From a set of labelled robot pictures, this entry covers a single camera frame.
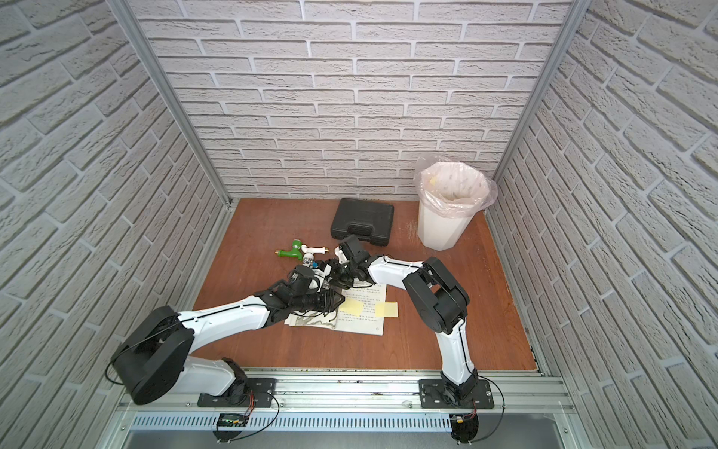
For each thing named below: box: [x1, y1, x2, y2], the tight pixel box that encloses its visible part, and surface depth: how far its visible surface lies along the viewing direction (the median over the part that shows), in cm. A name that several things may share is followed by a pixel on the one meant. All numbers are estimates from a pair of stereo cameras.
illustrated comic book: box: [284, 283, 388, 336], surface depth 89 cm
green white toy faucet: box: [274, 239, 331, 261], surface depth 103 cm
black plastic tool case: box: [330, 197, 395, 247], surface depth 108 cm
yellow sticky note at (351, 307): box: [339, 297, 364, 317], surface depth 91 cm
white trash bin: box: [417, 201, 474, 252], surface depth 97 cm
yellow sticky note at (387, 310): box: [374, 301, 399, 319], surface depth 91 cm
